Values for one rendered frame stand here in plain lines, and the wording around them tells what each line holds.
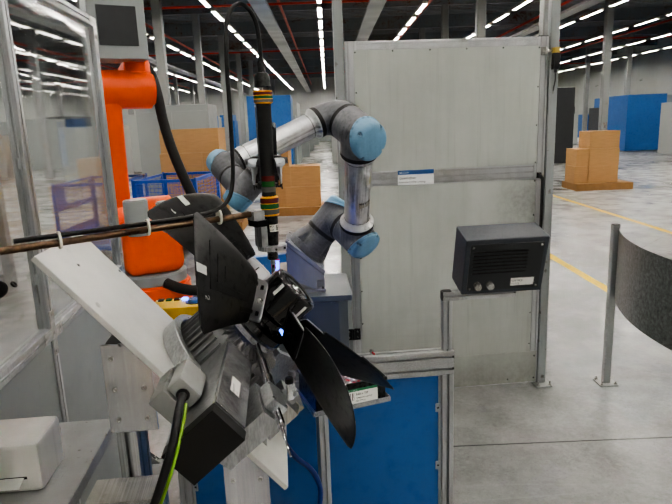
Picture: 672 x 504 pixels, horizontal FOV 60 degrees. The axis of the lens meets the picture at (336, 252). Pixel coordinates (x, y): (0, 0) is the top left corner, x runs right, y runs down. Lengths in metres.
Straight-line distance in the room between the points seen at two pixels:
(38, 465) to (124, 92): 4.16
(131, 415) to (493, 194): 2.50
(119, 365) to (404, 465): 1.11
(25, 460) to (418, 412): 1.17
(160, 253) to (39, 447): 3.93
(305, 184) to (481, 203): 7.44
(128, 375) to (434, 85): 2.41
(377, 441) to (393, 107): 1.84
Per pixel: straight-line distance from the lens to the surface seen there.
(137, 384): 1.34
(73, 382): 2.22
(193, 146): 9.39
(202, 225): 1.10
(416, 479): 2.14
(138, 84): 5.30
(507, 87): 3.41
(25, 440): 1.42
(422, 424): 2.04
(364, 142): 1.72
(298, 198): 10.63
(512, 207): 3.46
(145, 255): 5.21
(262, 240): 1.37
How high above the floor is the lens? 1.58
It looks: 12 degrees down
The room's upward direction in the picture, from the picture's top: 2 degrees counter-clockwise
